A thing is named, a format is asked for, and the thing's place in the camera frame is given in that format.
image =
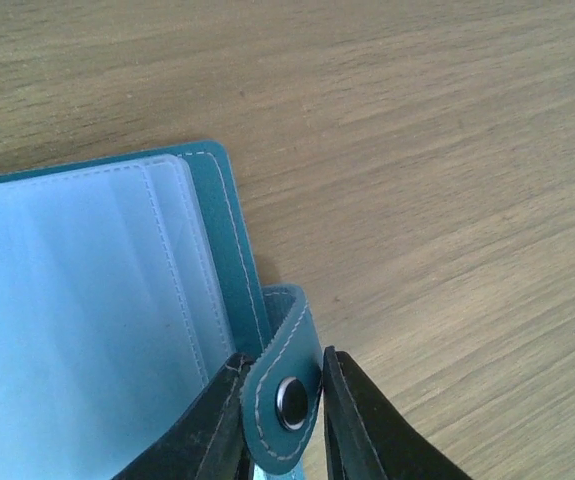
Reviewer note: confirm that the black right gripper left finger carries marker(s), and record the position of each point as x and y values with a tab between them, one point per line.
207	442

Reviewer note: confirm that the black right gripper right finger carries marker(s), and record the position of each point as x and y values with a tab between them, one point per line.
366	437

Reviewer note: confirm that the blue leather card holder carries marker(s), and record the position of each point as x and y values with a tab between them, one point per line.
126	283

